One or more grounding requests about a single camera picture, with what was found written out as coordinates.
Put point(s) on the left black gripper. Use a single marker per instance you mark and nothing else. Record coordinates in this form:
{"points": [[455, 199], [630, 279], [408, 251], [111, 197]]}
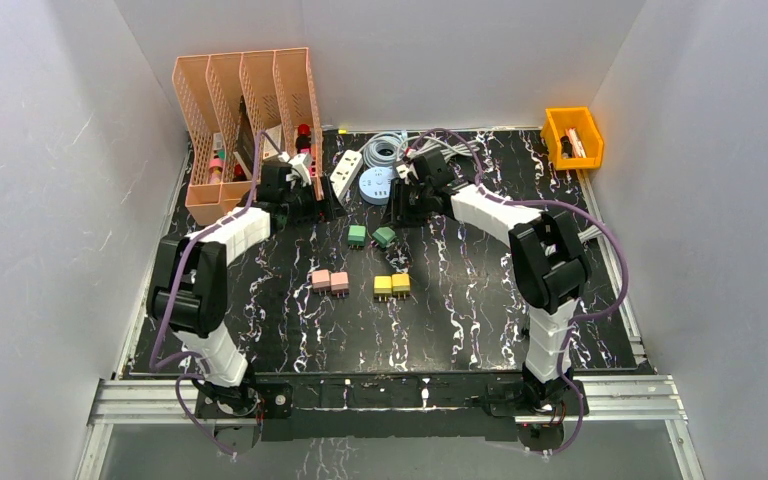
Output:
{"points": [[314, 208]]}

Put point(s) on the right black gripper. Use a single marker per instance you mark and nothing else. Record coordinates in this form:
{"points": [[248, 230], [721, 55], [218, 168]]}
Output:
{"points": [[401, 216]]}

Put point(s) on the white power strip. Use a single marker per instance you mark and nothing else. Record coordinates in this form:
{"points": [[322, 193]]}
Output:
{"points": [[345, 172]]}

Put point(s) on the green plug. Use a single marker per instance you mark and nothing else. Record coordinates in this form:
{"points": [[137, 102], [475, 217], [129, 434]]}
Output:
{"points": [[356, 236], [384, 237]]}

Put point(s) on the round blue power socket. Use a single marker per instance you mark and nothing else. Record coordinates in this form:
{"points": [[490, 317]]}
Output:
{"points": [[375, 185]]}

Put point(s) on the pink plug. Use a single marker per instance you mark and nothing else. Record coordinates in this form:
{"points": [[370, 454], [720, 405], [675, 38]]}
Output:
{"points": [[320, 281], [339, 284]]}

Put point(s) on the yellow plug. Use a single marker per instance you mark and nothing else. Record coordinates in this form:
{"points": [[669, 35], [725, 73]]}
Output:
{"points": [[400, 285], [382, 287]]}

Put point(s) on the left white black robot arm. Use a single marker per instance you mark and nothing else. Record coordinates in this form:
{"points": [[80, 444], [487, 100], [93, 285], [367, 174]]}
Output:
{"points": [[188, 293]]}

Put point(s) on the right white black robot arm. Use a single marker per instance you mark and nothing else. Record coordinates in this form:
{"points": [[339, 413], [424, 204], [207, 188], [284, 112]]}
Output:
{"points": [[547, 258]]}

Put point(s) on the pink file organizer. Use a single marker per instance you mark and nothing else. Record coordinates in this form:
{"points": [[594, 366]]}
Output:
{"points": [[226, 98]]}

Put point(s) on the orange storage bin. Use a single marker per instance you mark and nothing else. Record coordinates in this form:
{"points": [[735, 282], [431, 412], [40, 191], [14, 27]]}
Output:
{"points": [[572, 138]]}

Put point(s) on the aluminium base frame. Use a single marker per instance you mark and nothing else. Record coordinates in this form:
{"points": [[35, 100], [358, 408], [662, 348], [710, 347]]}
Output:
{"points": [[396, 405]]}

